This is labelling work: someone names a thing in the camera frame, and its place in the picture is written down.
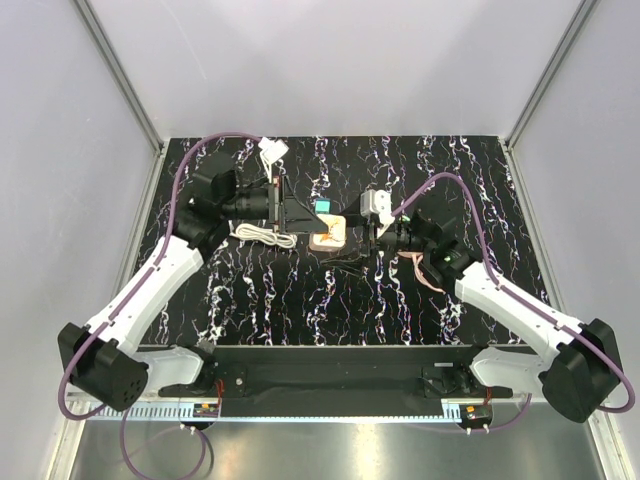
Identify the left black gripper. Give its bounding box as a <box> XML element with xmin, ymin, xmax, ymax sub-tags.
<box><xmin>220</xmin><ymin>174</ymin><xmax>329</xmax><ymax>235</ymax></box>

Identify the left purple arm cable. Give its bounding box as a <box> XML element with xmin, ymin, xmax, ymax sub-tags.
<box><xmin>57</xmin><ymin>130</ymin><xmax>266</xmax><ymax>420</ymax></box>

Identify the slotted cable duct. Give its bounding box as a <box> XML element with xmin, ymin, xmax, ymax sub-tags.
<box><xmin>128</xmin><ymin>402</ymin><xmax>220</xmax><ymax>421</ymax></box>

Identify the blue plug adapter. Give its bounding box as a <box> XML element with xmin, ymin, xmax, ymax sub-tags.
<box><xmin>314</xmin><ymin>198</ymin><xmax>331</xmax><ymax>214</ymax></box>

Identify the black marbled table mat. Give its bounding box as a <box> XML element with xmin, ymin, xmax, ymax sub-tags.
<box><xmin>143</xmin><ymin>135</ymin><xmax>547</xmax><ymax>346</ymax></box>

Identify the pink coiled socket cable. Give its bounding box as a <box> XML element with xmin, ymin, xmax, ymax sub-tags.
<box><xmin>397</xmin><ymin>249</ymin><xmax>449</xmax><ymax>296</ymax></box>

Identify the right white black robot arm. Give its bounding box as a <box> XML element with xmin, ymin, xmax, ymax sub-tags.
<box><xmin>332</xmin><ymin>190</ymin><xmax>628</xmax><ymax>423</ymax></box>

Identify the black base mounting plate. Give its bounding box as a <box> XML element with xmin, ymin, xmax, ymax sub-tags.
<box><xmin>160</xmin><ymin>346</ymin><xmax>512</xmax><ymax>419</ymax></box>

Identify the white coiled strip cable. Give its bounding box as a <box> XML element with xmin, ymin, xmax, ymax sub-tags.
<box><xmin>228</xmin><ymin>222</ymin><xmax>298</xmax><ymax>250</ymax></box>

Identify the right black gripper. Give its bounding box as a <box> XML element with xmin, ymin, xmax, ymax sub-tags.
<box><xmin>321</xmin><ymin>193</ymin><xmax>432</xmax><ymax>278</ymax></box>

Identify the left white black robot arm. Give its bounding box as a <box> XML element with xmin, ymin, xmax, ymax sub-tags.
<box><xmin>57</xmin><ymin>153</ymin><xmax>328</xmax><ymax>418</ymax></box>

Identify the aluminium frame post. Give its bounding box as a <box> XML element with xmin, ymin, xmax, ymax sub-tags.
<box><xmin>504</xmin><ymin>0</ymin><xmax>600</xmax><ymax>150</ymax></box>
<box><xmin>71</xmin><ymin>0</ymin><xmax>164</xmax><ymax>155</ymax></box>

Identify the left aluminium frame post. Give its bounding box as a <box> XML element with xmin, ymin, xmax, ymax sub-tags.
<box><xmin>71</xmin><ymin>0</ymin><xmax>164</xmax><ymax>155</ymax></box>

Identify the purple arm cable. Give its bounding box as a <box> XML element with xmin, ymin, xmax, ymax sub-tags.
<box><xmin>57</xmin><ymin>130</ymin><xmax>266</xmax><ymax>420</ymax></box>
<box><xmin>392</xmin><ymin>172</ymin><xmax>632</xmax><ymax>412</ymax></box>

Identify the right aluminium frame post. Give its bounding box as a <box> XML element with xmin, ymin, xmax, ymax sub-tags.
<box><xmin>504</xmin><ymin>0</ymin><xmax>600</xmax><ymax>150</ymax></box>

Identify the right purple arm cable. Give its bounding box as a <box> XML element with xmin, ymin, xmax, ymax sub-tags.
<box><xmin>392</xmin><ymin>172</ymin><xmax>632</xmax><ymax>412</ymax></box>

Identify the beige cube adapter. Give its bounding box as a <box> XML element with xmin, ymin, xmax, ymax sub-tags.
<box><xmin>309</xmin><ymin>214</ymin><xmax>346</xmax><ymax>253</ymax></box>

